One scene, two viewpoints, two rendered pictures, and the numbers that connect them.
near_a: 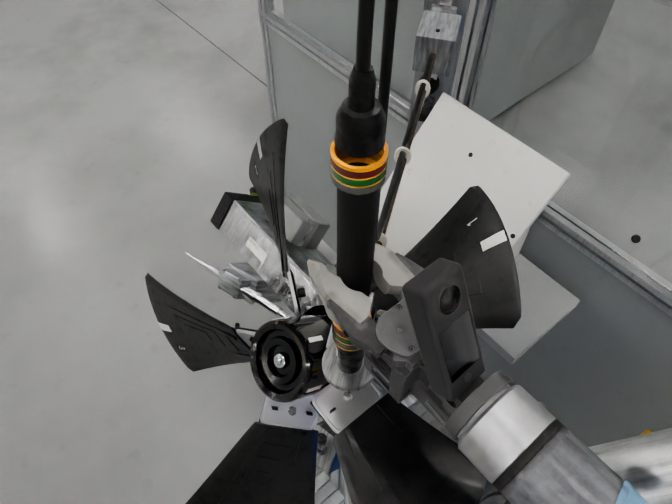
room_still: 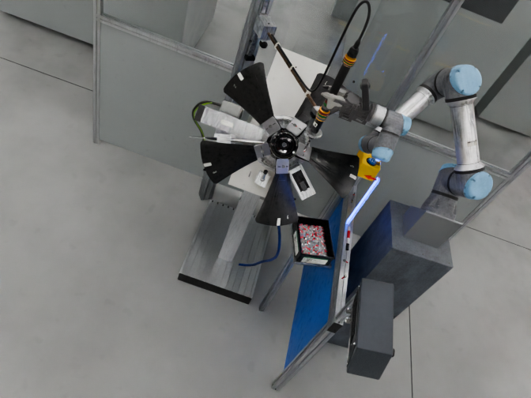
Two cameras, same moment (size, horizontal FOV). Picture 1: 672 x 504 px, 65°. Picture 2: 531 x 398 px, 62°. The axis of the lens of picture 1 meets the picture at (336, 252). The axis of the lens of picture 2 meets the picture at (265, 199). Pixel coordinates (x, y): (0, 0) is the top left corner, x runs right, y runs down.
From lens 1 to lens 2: 1.43 m
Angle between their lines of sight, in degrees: 36
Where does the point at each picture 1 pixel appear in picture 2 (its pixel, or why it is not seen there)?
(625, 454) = not seen: hidden behind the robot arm
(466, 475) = (344, 158)
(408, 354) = (358, 103)
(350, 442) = (314, 160)
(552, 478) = (392, 114)
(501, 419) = (380, 109)
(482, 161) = (300, 68)
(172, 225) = (22, 174)
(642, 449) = not seen: hidden behind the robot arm
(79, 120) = not seen: outside the picture
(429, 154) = (280, 69)
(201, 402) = (126, 260)
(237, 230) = (212, 118)
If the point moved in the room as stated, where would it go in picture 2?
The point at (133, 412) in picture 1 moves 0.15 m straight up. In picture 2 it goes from (88, 283) to (88, 269)
